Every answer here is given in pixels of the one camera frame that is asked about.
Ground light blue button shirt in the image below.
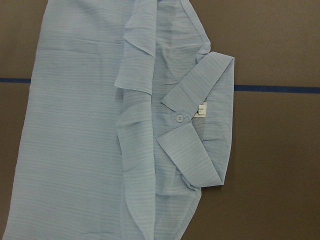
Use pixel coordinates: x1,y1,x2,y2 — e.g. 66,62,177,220
3,0,235,240

